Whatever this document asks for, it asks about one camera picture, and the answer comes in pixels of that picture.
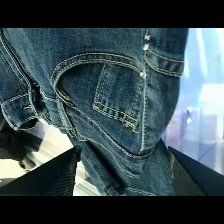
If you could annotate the blue jeans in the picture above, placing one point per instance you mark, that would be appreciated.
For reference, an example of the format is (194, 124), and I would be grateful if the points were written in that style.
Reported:
(110, 93)

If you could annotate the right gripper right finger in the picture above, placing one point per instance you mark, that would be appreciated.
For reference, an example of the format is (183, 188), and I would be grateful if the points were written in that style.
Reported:
(200, 181)

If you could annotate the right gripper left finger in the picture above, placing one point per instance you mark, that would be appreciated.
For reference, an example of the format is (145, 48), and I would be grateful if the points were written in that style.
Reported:
(50, 180)

